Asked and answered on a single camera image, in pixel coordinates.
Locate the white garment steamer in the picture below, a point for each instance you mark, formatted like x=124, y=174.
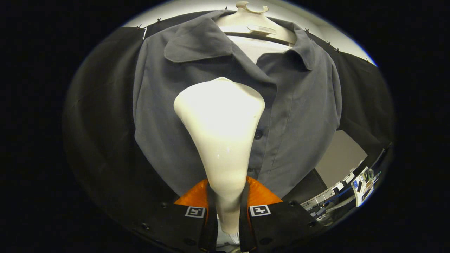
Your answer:
x=221, y=123

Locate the cream garment hanger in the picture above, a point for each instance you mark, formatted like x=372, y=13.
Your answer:
x=253, y=21

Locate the grey cabinet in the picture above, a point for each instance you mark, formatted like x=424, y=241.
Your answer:
x=341, y=158

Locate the cluttered white desk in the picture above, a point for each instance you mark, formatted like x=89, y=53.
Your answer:
x=362, y=186

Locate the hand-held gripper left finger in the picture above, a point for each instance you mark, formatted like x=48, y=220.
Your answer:
x=212, y=225

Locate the white cloth under shirt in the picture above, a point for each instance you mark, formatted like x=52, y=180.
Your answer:
x=260, y=49

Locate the row of black clips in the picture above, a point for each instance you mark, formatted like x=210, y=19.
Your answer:
x=159, y=20

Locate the grey button shirt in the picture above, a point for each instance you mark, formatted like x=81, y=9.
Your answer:
x=302, y=105

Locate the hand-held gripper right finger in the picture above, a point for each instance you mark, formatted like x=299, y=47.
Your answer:
x=244, y=225

